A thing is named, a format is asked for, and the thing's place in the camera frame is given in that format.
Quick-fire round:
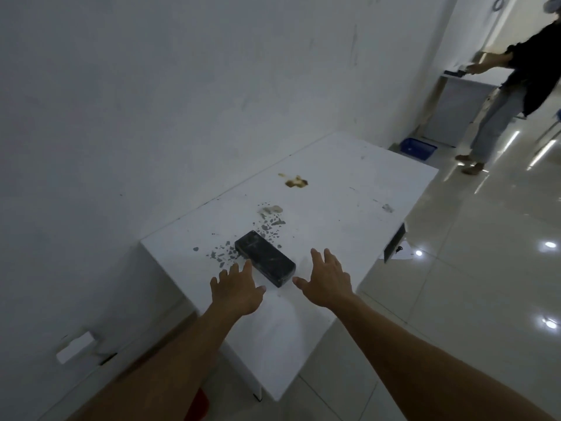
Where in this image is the person's left hand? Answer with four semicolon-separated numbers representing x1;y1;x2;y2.
210;260;267;320

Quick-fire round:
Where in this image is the person's right hand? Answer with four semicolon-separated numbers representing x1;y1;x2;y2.
292;248;356;309

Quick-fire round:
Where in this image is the person's left forearm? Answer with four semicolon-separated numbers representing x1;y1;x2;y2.
78;302;260;421

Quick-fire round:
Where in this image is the person's right forearm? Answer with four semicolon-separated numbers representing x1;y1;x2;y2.
324;293;558;421

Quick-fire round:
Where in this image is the black rectangular box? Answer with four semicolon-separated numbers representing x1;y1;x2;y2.
234;230;296;288

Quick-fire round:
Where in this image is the black plate on table edge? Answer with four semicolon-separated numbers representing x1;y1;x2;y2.
383;223;407;263

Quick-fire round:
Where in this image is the red object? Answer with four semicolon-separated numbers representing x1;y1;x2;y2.
183;388;211;421

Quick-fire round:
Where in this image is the blue plastic basket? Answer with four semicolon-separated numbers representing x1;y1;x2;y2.
400;138;438;161

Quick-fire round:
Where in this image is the grey white desk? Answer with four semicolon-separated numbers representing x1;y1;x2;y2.
426;67;514;148

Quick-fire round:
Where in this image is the white wall socket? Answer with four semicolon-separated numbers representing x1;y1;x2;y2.
56;331;98;365

